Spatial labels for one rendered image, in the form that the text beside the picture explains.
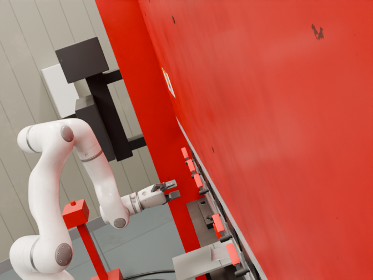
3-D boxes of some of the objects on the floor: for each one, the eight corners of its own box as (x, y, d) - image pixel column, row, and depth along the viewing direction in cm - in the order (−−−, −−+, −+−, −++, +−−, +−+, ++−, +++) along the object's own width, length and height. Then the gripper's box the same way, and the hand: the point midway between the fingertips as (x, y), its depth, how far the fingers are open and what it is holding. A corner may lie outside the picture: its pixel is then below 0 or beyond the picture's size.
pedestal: (95, 289, 372) (58, 203, 348) (124, 279, 373) (87, 193, 350) (94, 304, 353) (54, 214, 329) (124, 293, 354) (86, 203, 330)
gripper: (145, 218, 186) (184, 204, 187) (135, 200, 171) (177, 185, 172) (140, 203, 190) (179, 190, 191) (130, 184, 176) (171, 170, 176)
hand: (175, 189), depth 181 cm, fingers open, 8 cm apart
